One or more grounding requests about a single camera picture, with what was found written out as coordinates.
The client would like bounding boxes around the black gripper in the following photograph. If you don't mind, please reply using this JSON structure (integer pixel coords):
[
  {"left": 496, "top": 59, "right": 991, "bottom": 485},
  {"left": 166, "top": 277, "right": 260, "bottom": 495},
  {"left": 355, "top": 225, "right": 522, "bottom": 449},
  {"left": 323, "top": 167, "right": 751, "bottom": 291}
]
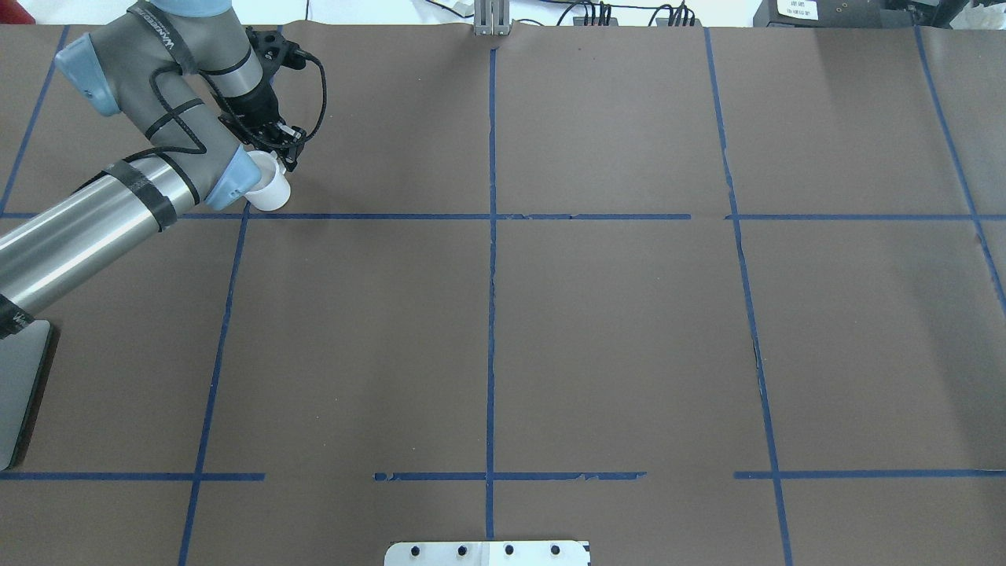
[{"left": 217, "top": 82, "right": 307, "bottom": 173}]

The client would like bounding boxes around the white ceramic cup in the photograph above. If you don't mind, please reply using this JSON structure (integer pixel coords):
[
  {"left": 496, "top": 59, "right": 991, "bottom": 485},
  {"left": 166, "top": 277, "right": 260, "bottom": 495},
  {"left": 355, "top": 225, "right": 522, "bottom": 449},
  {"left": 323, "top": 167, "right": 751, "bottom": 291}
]
[{"left": 244, "top": 150, "right": 291, "bottom": 212}]

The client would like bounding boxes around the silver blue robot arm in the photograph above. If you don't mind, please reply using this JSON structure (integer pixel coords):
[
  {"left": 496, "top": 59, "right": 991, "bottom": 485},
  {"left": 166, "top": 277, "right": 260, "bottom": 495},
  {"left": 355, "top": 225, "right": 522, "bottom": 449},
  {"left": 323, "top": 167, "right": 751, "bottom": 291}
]
[{"left": 1, "top": 1, "right": 319, "bottom": 337}]

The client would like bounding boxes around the grey closed laptop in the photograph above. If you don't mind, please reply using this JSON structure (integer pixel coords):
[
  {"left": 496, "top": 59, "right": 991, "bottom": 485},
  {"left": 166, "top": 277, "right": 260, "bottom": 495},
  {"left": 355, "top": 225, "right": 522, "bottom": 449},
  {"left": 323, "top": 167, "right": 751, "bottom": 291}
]
[{"left": 1, "top": 320, "right": 53, "bottom": 471}]

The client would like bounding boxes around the black device with label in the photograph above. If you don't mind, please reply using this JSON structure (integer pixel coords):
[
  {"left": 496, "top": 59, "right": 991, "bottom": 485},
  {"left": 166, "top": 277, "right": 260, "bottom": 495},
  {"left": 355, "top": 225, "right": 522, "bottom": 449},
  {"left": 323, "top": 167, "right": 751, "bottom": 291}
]
[{"left": 752, "top": 1, "right": 884, "bottom": 29}]

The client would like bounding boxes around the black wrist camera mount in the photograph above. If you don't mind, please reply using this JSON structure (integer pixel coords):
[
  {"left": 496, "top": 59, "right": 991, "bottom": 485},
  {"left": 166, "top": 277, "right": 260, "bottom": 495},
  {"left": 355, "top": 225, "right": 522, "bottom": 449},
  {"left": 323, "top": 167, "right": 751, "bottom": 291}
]
[{"left": 245, "top": 28, "right": 310, "bottom": 80}]

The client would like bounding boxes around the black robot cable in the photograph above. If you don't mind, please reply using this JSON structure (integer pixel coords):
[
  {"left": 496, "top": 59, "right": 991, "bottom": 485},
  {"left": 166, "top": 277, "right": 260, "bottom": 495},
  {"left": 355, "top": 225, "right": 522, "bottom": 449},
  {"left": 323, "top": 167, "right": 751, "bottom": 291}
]
[{"left": 149, "top": 47, "right": 328, "bottom": 158}]

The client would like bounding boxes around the aluminium frame post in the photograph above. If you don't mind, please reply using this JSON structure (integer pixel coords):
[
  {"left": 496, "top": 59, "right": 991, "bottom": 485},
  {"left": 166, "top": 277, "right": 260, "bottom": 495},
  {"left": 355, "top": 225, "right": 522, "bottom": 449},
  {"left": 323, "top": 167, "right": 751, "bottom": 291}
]
[{"left": 473, "top": 0, "right": 512, "bottom": 36}]

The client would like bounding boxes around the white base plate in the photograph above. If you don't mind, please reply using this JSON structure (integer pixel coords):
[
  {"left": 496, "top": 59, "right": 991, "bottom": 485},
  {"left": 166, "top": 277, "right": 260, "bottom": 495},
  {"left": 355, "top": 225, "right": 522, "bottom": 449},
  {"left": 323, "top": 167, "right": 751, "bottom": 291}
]
[{"left": 384, "top": 540, "right": 592, "bottom": 565}]

